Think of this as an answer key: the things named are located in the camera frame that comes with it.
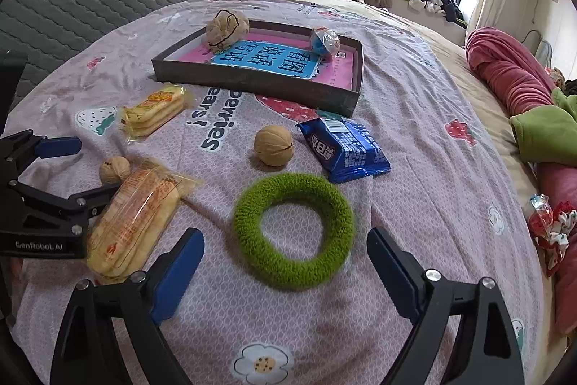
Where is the blue snack packet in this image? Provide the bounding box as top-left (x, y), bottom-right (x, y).
top-left (295, 117), bottom-right (391, 184)

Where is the red white candy wrapper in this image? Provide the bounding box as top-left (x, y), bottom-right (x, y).
top-left (527, 194), bottom-right (577, 277)

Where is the large walnut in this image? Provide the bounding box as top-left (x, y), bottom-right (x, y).
top-left (253, 124), bottom-right (295, 167)

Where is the wrapped jelly cup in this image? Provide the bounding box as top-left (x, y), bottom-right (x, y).
top-left (309, 26), bottom-right (341, 60)

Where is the dark tray with pink print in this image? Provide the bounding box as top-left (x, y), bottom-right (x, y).
top-left (151, 19), bottom-right (364, 118)

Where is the red blanket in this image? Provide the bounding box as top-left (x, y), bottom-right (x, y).
top-left (465, 26), bottom-right (577, 336)

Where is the green cloth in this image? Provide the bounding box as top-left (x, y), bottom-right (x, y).
top-left (509, 87), bottom-right (577, 165)

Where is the beige mesh pouch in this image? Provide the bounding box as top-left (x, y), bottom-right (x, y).
top-left (206, 10), bottom-right (250, 52)

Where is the pink printed bedsheet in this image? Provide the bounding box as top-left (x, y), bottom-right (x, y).
top-left (0, 0), bottom-right (546, 385)

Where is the small walnut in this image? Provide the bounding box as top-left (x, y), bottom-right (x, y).
top-left (98, 156), bottom-right (132, 187)

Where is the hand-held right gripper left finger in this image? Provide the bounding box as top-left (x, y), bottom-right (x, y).
top-left (49, 227), bottom-right (206, 385)

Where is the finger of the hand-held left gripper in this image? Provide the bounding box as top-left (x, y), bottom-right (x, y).
top-left (0, 131), bottom-right (83, 187)
top-left (9, 182), bottom-right (122, 235)

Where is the large yellow snack packet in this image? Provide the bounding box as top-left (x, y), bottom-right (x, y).
top-left (85, 157), bottom-right (204, 284)

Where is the green fuzzy ring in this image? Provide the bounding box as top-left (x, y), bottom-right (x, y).
top-left (232, 173), bottom-right (356, 290)

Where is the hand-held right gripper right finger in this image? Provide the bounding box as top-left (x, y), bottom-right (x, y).
top-left (366, 226), bottom-right (526, 385)

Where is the small yellow snack packet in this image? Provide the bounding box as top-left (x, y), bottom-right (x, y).
top-left (118, 82), bottom-right (195, 144)

